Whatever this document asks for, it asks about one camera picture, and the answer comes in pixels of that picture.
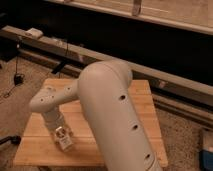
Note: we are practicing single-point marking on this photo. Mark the small clear plastic bottle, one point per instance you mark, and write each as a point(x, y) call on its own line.
point(64, 141)

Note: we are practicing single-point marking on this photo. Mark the white block on beam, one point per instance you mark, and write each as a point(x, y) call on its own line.
point(34, 33)

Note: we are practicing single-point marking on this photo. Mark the black object at left edge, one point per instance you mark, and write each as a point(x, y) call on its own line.
point(13, 139)

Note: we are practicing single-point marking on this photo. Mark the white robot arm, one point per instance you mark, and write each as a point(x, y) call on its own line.
point(102, 90)

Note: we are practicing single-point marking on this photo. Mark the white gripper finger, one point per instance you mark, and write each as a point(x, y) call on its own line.
point(67, 132)
point(53, 136)

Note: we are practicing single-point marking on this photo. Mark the long wooden beam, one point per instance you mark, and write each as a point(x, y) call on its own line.
point(181, 96)

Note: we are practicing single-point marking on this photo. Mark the black power adapter with cable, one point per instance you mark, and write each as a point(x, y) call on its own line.
point(18, 80)

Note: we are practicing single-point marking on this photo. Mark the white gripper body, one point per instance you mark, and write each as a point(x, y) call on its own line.
point(53, 120)

